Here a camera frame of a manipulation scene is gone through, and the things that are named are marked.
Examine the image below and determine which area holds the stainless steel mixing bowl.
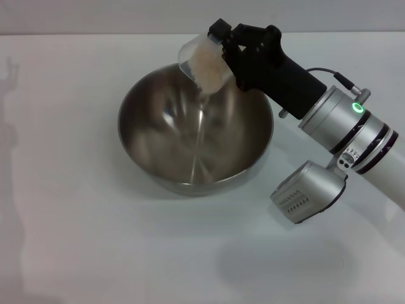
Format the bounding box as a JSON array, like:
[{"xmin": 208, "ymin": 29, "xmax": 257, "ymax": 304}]
[{"xmin": 117, "ymin": 62, "xmax": 275, "ymax": 196}]

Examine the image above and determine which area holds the clear plastic measuring cup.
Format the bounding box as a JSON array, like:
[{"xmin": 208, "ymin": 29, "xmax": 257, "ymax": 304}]
[{"xmin": 177, "ymin": 33, "xmax": 235, "ymax": 95}]

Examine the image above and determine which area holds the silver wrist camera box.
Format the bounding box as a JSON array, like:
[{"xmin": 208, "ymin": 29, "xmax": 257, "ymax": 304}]
[{"xmin": 270, "ymin": 160, "xmax": 348, "ymax": 225}]

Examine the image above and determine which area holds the black cable with silver plug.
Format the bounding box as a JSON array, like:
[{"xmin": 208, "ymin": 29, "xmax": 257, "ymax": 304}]
[{"xmin": 306, "ymin": 66, "xmax": 371, "ymax": 103}]

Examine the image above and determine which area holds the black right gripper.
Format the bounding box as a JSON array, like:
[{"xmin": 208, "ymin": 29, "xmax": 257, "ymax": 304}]
[{"xmin": 207, "ymin": 19, "xmax": 327, "ymax": 120}]

